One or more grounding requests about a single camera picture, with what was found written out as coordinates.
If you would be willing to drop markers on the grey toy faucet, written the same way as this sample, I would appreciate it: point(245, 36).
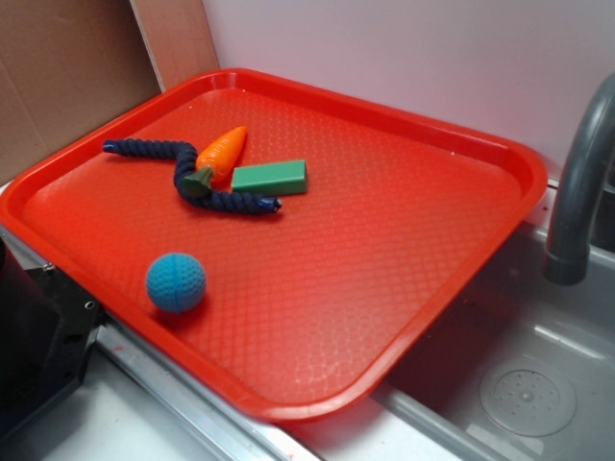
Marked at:
point(583, 211)

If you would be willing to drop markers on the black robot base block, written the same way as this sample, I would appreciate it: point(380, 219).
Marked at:
point(48, 324)

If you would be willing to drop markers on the grey toy sink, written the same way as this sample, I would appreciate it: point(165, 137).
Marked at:
point(516, 368)

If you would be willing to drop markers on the red plastic tray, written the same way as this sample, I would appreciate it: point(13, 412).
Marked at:
point(308, 309)

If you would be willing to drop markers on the green rectangular block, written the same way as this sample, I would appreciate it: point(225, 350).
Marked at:
point(272, 179)

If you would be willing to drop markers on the blue textured ball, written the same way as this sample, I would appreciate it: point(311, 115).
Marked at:
point(176, 283)

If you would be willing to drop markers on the orange toy carrot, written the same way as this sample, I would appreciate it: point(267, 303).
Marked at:
point(215, 163)

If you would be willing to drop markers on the brown cardboard panel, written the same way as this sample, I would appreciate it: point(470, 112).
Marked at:
point(69, 67)

